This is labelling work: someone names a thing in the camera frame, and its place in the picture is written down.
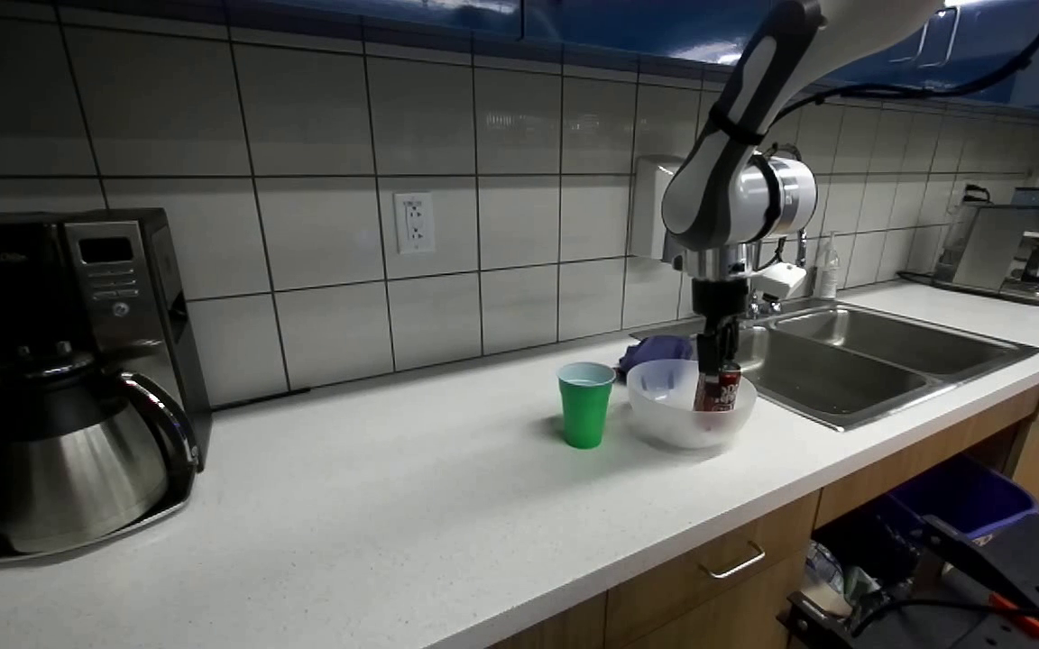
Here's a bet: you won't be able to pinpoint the chrome sink faucet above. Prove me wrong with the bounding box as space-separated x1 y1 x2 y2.
752 254 809 314

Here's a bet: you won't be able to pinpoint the clear plastic bowl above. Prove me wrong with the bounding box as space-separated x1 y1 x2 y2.
625 360 758 452

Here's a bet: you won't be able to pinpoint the left orange black clamp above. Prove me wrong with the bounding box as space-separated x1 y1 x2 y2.
921 517 1039 638

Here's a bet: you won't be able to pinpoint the black lined trash bin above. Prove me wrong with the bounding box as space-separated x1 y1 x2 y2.
779 499 940 649

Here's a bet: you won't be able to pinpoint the white wall dispenser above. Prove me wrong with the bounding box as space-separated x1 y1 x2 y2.
629 160 675 265

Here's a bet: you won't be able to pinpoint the blue upper cabinets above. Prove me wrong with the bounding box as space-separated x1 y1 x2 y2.
0 0 1039 112

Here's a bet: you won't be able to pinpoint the white wall outlet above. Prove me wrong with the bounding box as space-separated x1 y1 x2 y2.
397 190 436 257

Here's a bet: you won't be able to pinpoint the green plastic cup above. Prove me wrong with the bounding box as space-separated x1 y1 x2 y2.
560 360 614 452

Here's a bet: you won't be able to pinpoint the stainless steel double sink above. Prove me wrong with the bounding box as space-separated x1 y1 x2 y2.
738 305 1037 428

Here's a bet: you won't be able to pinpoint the blue recycling bin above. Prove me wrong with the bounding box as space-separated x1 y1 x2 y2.
879 458 1037 541

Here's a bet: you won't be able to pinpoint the wooden lower cabinets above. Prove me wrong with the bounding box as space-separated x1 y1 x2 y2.
494 382 1039 649

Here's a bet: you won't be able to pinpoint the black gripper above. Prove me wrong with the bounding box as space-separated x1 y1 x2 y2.
694 281 747 339

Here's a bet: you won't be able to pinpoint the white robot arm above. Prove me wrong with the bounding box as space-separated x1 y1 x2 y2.
659 0 937 343

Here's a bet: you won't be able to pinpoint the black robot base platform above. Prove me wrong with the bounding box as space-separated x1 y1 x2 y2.
782 513 1039 649

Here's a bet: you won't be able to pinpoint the red soda can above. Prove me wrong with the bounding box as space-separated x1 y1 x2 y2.
694 360 738 412

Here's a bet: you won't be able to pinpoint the black coffee maker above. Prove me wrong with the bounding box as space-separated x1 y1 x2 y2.
0 211 208 561

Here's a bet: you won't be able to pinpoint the silver espresso machine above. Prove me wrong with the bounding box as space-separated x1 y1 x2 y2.
931 183 1039 305

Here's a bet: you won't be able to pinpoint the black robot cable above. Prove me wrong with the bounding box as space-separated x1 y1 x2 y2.
770 0 1039 129

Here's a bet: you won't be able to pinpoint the steel coffee carafe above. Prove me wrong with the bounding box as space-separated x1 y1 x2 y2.
0 355 200 556

